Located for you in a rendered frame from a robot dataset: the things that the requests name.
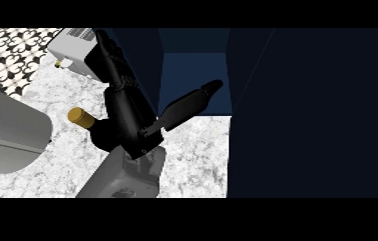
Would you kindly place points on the dark blue cabinet door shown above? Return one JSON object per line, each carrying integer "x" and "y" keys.
{"x": 304, "y": 118}

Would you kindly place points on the white box appliance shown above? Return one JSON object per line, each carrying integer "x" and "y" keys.
{"x": 71, "y": 46}

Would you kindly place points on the dark blue cabinet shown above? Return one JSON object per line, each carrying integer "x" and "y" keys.
{"x": 193, "y": 75}

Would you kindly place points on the small white yellow knob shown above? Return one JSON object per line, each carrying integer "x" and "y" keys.
{"x": 63, "y": 63}

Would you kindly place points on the dark wine bottle gold cap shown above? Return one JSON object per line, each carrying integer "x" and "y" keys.
{"x": 78, "y": 116}

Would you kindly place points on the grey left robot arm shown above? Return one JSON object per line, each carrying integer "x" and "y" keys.
{"x": 115, "y": 178}

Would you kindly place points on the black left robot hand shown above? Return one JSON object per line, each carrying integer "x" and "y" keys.
{"x": 127, "y": 118}

